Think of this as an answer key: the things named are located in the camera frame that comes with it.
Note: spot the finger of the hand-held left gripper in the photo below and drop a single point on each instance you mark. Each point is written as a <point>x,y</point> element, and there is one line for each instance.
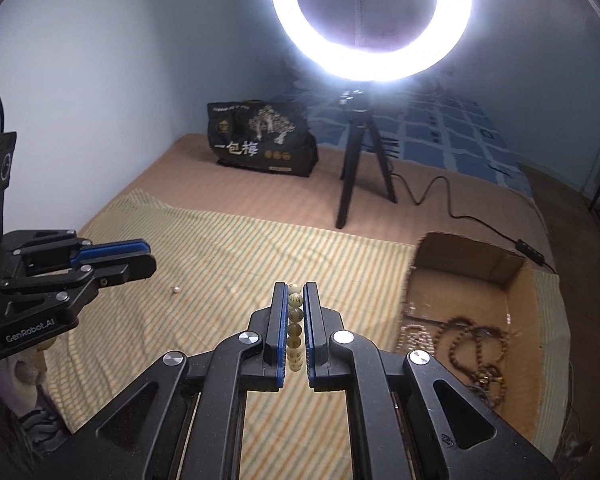
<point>125,270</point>
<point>110,251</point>

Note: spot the tan mattress cover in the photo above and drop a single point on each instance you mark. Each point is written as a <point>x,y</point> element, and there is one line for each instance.
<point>280,200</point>

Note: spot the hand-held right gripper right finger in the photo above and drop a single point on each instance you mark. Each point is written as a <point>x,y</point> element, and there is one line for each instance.
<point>310,335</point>

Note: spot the yellow striped cloth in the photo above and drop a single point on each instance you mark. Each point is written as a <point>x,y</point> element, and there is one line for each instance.
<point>230,250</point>

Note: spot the person's left hand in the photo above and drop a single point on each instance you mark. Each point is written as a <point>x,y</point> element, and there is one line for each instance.
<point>30,365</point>

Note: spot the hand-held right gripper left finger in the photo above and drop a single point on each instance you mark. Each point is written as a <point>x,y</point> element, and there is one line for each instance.
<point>279,335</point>

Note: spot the cardboard box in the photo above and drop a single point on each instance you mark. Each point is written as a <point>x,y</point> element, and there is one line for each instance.
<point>460,285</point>

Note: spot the black tripod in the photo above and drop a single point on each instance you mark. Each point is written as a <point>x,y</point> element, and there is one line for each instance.
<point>360,160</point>

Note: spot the blue patterned bed sheet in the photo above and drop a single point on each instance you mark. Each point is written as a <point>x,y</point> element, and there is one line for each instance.
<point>455,130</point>

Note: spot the black printed snack bag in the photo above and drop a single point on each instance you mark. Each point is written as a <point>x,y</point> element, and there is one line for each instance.
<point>260,145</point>

